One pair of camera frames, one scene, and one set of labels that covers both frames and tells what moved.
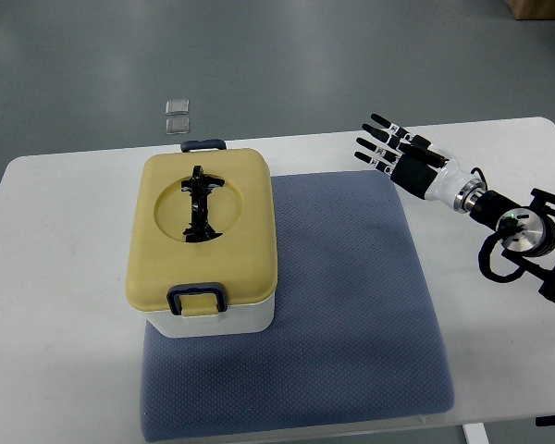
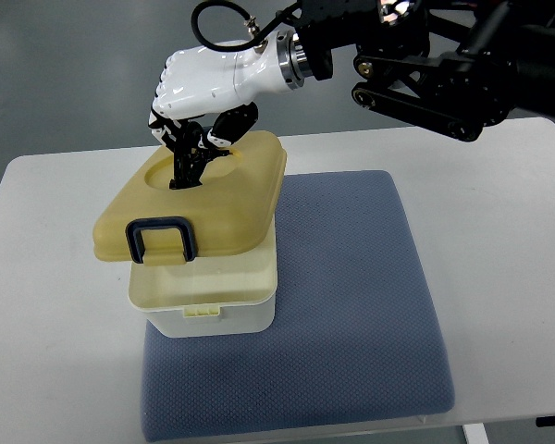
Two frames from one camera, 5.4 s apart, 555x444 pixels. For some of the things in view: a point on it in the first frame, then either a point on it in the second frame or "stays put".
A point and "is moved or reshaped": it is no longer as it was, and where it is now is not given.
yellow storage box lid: [202, 216] is moved or reshaped
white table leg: [475, 433] stays put
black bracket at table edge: [554, 420] stays put
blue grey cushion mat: [353, 342] stays put
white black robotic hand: [421, 166] -> [205, 98]
